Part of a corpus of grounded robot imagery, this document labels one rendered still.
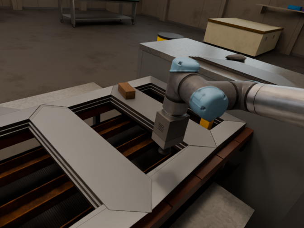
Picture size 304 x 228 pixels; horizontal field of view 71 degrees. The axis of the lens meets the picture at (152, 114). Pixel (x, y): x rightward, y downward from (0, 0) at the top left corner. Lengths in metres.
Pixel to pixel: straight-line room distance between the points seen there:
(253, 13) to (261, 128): 7.81
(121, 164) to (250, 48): 6.12
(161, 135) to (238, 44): 6.23
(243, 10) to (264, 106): 8.59
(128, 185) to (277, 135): 0.84
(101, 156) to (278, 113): 0.61
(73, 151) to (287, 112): 0.70
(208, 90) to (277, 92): 0.14
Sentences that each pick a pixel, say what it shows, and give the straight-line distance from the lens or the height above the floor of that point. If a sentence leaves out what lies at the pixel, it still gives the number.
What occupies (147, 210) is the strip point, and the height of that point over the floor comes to 0.87.
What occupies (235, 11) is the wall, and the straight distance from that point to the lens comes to 9.16.
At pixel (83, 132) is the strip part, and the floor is 0.87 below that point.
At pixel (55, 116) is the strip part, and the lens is 1.08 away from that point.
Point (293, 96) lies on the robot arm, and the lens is 0.50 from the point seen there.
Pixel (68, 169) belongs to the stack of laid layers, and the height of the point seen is 0.85.
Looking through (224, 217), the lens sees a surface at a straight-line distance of 1.00.
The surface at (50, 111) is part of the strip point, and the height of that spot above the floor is 0.87.
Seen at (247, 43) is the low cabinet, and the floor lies 0.37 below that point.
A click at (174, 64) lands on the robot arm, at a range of 0.57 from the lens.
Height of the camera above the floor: 1.45
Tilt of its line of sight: 31 degrees down
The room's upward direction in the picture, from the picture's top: 9 degrees clockwise
